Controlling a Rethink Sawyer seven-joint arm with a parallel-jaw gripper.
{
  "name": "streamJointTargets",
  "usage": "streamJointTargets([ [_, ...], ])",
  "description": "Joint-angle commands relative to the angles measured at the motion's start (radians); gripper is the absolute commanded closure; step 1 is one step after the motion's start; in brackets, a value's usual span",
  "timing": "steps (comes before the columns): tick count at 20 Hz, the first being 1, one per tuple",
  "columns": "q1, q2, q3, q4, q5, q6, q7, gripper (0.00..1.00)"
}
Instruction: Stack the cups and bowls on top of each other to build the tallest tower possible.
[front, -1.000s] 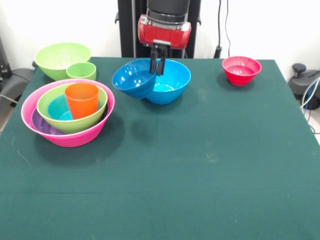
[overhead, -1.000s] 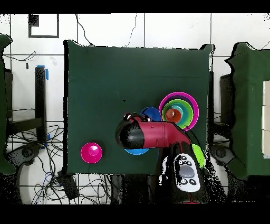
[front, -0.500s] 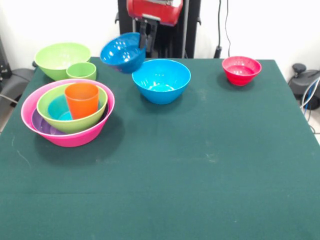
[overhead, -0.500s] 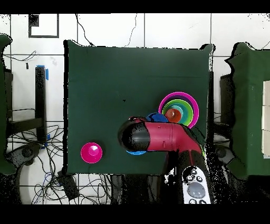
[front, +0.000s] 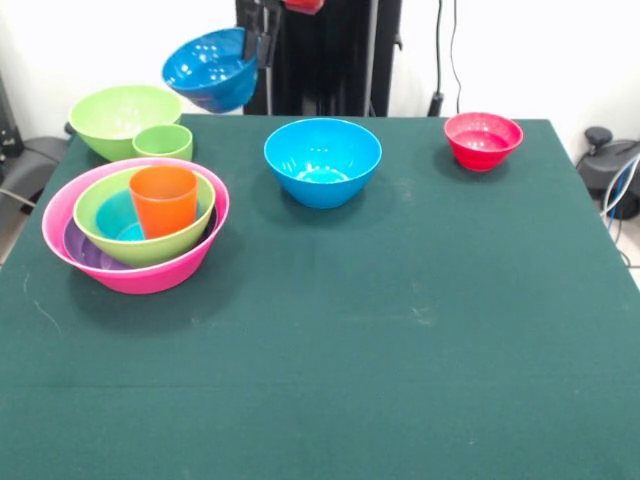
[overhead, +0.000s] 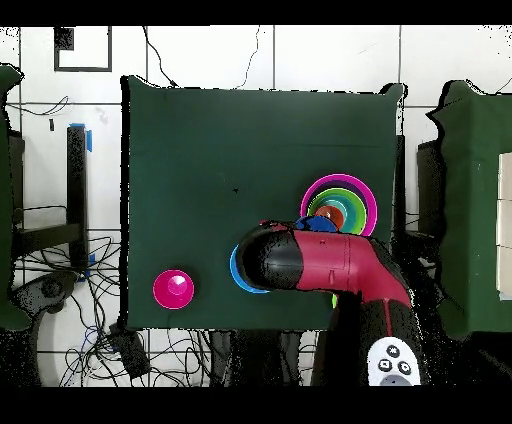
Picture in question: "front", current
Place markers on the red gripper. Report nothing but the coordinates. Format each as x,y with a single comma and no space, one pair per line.
304,5

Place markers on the small dark blue bowl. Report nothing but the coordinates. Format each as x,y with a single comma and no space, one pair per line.
210,75

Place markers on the large blue bowl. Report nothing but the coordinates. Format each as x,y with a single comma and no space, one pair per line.
320,165

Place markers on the orange cup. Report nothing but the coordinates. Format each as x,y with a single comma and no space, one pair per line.
165,205

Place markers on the light blue straight-sided bowl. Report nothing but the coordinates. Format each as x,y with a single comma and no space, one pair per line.
115,215

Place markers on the green bowl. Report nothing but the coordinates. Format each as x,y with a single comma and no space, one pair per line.
115,115
150,250

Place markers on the large pink bowl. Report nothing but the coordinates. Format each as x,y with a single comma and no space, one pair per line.
145,282

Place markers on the purple bowl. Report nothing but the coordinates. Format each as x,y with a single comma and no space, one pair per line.
82,250

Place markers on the green cup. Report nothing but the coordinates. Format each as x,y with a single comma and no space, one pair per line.
165,145

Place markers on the small pink bowl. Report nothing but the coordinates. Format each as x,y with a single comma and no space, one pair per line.
482,150

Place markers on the dark green table cloth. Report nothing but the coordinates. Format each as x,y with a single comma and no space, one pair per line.
300,400

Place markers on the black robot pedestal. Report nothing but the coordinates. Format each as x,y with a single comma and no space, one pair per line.
330,60

